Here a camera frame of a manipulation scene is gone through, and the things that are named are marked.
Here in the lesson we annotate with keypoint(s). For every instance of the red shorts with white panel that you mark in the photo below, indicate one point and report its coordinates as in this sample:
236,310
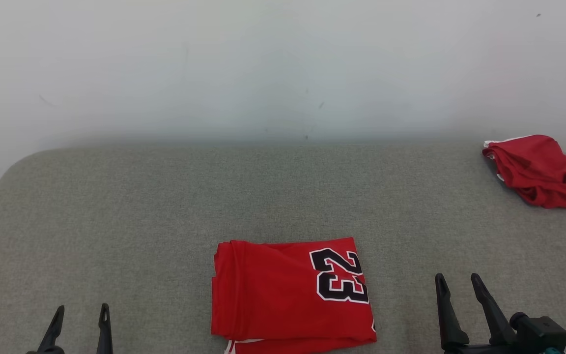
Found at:
538,172

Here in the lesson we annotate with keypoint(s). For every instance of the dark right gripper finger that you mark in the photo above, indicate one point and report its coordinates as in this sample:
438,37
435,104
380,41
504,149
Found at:
452,319
496,319

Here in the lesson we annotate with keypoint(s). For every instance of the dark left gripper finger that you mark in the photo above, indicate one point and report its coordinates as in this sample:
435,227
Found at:
104,334
53,334

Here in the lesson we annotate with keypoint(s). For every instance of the red basketball jersey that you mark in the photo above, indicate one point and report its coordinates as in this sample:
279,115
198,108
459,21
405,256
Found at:
273,295

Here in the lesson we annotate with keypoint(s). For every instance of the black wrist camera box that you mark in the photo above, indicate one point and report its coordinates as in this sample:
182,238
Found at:
541,334

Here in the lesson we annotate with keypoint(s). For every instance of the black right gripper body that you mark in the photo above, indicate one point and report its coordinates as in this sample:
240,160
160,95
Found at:
479,350

